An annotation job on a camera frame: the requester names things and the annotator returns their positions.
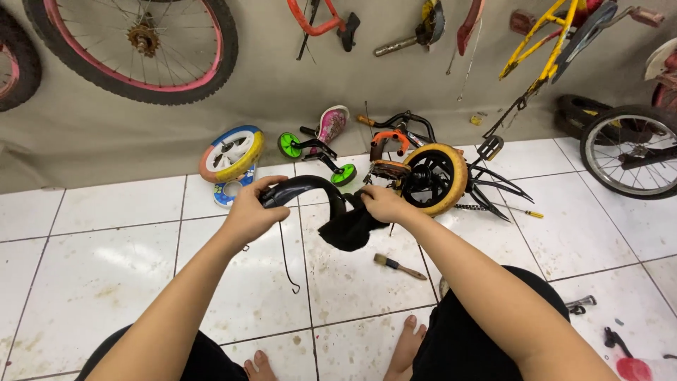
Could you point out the person's right hand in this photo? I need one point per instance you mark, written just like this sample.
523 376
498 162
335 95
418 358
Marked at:
394 206

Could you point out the person's left hand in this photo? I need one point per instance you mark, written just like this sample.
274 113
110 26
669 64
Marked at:
251 214

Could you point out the person's right fingers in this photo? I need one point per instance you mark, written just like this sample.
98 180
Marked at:
370 198

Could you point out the black cloth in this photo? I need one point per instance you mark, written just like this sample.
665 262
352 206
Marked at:
346 233

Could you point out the black bicycle fender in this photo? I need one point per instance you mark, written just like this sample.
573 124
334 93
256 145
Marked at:
317 184

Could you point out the brown orange pedal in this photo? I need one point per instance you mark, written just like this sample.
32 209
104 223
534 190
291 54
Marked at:
391 169

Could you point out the pink white saddle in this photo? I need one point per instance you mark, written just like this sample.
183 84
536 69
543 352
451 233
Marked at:
333 124

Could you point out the small wheel with yellow tyre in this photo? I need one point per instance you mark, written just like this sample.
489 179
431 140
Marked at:
456 174

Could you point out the blue yellow orange small wheel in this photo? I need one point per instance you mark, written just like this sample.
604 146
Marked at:
248 158

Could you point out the black pedal with yellow reflector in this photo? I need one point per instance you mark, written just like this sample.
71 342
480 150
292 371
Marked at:
489 148

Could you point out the small yellow part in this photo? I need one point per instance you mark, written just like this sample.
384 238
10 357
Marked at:
476 120

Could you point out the blue white wheel disc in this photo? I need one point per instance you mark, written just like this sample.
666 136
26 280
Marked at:
222 196

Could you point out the person's right foot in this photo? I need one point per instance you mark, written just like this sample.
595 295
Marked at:
404 349

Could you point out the person's foot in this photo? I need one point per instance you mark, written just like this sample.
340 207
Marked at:
404 349
260 368

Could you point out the person's black trousers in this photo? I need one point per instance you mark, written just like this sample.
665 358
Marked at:
465 344

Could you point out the red fender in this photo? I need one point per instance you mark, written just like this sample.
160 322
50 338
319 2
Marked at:
468 29

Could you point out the person's left foot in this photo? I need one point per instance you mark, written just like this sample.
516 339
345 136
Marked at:
260 368

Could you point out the large wheel with pink rim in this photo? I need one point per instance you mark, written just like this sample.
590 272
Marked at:
229 47

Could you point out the silver spoked wheel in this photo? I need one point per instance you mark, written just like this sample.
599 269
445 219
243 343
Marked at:
590 153

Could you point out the dull red pedal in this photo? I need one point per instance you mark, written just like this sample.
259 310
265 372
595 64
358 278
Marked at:
522 22

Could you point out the grey tarp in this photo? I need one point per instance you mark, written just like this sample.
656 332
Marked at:
106 137

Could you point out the black hand tool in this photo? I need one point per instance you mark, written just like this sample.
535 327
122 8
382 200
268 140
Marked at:
611 338

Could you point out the red bicycle part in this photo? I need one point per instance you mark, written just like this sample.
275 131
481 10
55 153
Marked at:
665 90

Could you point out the white fender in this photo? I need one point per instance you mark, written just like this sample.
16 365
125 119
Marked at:
661 61

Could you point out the pink pedal with crank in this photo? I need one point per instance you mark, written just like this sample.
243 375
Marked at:
648 16

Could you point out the black tyre wheel with spokes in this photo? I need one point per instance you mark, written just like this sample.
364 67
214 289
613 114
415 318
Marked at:
30 69

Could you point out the green training wheel with bracket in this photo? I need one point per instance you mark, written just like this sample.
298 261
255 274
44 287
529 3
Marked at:
289 145
344 174

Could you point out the yellow black saddle with post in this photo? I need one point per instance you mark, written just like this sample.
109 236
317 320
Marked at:
394 47

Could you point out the orange bicycle frame part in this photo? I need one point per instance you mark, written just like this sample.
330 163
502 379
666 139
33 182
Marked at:
317 29

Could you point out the yellow bicycle frame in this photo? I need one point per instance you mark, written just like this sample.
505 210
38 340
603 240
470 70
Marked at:
555 45

